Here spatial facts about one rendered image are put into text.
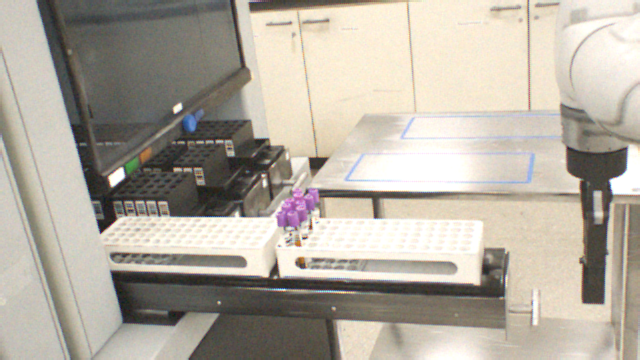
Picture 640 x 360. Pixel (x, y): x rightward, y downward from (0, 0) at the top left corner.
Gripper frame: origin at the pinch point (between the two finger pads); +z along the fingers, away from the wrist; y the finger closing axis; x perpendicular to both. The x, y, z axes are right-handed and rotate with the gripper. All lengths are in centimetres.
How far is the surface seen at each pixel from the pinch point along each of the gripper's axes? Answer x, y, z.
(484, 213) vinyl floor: -30, -184, 80
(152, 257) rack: -68, 1, -2
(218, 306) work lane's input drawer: -55, 7, 3
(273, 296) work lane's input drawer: -45.3, 6.6, 0.8
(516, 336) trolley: -13, -59, 52
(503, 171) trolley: -13.7, -34.4, -2.0
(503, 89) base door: -24, -228, 40
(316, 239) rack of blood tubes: -39.3, 0.9, -6.0
